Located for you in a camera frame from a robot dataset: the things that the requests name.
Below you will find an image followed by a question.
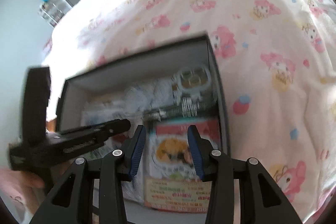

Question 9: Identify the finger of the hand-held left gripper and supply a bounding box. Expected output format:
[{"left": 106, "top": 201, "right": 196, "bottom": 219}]
[{"left": 59, "top": 119, "right": 132, "bottom": 144}]

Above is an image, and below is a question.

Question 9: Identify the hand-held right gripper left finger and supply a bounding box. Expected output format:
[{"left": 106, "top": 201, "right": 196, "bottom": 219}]
[{"left": 29, "top": 124, "right": 146, "bottom": 224}]

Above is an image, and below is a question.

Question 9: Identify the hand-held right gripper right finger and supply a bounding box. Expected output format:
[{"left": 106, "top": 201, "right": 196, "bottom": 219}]
[{"left": 187, "top": 124, "right": 302, "bottom": 224}]

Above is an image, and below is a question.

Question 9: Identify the red snack packet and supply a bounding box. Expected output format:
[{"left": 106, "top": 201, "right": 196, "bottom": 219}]
[{"left": 143, "top": 119, "right": 221, "bottom": 214}]

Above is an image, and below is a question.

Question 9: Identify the silver foil packet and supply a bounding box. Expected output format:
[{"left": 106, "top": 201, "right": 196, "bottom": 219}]
[{"left": 143, "top": 97, "right": 218, "bottom": 121}]

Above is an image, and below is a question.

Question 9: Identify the black storage box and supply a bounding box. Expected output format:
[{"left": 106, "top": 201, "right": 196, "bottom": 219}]
[{"left": 56, "top": 34, "right": 232, "bottom": 214}]

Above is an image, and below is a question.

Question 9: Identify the person's left hand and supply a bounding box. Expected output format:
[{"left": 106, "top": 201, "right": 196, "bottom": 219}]
[{"left": 24, "top": 170, "right": 48, "bottom": 190}]

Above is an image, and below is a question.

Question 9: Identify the pink cartoon printed blanket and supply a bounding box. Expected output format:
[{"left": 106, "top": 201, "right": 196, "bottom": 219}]
[{"left": 42, "top": 0, "right": 336, "bottom": 224}]

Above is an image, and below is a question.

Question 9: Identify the wire rack with toys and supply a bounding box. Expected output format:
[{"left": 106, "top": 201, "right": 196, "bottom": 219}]
[{"left": 37, "top": 0, "right": 66, "bottom": 28}]

